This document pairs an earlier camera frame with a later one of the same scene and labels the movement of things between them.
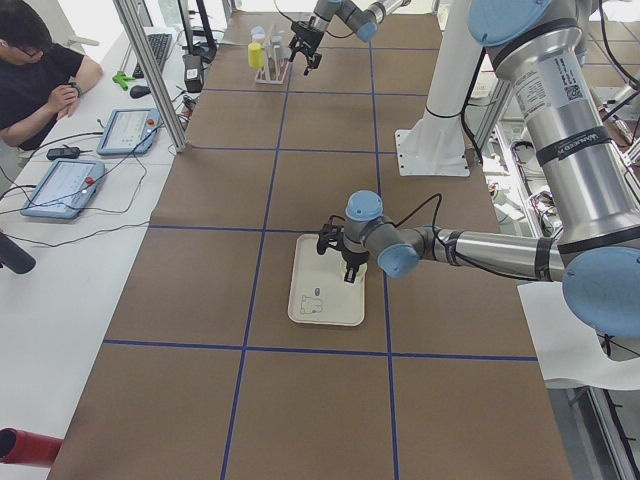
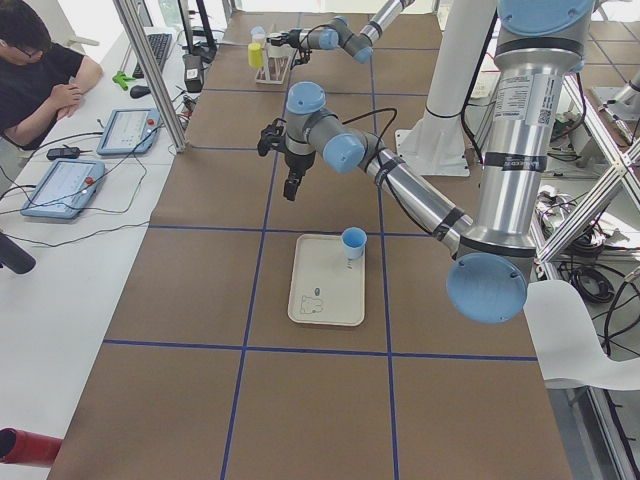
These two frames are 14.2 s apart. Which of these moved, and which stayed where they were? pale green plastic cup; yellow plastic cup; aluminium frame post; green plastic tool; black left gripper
Moved: black left gripper; pale green plastic cup
Stayed: green plastic tool; yellow plastic cup; aluminium frame post
